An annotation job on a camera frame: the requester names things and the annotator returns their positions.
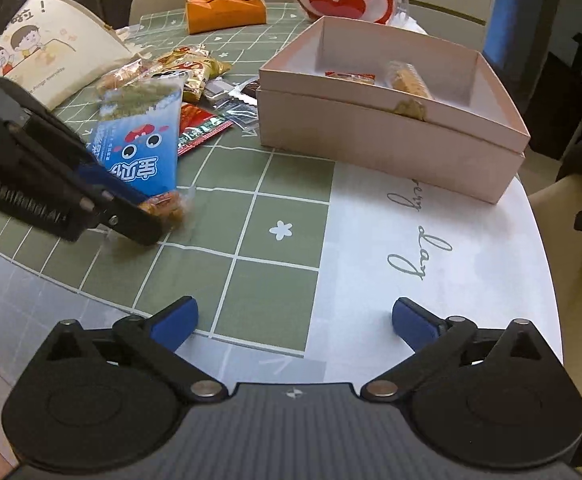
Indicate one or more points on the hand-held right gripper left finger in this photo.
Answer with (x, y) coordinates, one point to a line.
(176, 322)

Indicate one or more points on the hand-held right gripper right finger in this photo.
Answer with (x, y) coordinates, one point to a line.
(413, 322)

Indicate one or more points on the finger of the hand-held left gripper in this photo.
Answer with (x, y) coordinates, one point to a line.
(108, 182)
(46, 117)

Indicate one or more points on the blue cartoon snack packet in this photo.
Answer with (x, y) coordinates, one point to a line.
(138, 145)

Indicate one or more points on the red green snack packet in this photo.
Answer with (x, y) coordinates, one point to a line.
(201, 127)

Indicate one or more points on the clear snack bar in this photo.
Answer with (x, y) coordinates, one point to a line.
(241, 120)

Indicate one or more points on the pink cardboard box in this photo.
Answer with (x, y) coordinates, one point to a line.
(371, 115)

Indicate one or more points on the cream cartoon print bag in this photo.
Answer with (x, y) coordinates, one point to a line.
(71, 55)

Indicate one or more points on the orange bread snack packet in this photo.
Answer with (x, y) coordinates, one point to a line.
(123, 75)

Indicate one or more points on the small silver packet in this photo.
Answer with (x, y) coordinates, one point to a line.
(218, 91)

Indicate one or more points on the golden snack packet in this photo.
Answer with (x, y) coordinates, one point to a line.
(198, 67)

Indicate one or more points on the dark brown snack packet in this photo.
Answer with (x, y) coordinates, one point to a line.
(246, 87)

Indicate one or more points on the orange tissue pouch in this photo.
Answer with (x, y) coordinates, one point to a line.
(223, 12)

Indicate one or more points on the clear biscuit packet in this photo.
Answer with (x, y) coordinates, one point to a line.
(411, 80)

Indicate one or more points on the small red snack packet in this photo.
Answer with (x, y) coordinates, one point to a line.
(351, 76)

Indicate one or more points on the black cabinet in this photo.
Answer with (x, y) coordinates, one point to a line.
(581, 90)

